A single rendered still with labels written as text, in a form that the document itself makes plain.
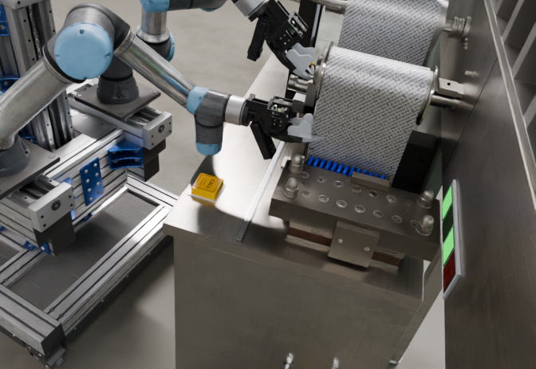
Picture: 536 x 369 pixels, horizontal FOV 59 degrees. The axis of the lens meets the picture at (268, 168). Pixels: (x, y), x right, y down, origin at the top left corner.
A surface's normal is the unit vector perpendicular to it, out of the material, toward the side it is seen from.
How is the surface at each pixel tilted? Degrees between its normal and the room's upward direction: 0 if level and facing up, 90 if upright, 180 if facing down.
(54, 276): 0
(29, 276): 0
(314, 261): 0
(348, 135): 90
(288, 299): 90
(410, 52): 92
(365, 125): 90
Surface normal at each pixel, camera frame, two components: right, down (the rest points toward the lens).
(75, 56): 0.27, 0.57
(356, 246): -0.27, 0.59
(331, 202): 0.11, -0.76
